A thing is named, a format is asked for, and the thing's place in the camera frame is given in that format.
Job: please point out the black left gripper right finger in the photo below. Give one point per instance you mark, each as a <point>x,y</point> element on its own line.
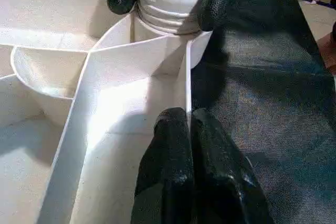
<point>225,182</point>

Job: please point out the black plastic mat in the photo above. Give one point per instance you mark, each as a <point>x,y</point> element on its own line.
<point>275,103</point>

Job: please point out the white plastic table top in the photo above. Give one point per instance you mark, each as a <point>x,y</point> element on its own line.
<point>92,103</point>

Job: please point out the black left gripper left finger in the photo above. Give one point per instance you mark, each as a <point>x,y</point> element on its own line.
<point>168,171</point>

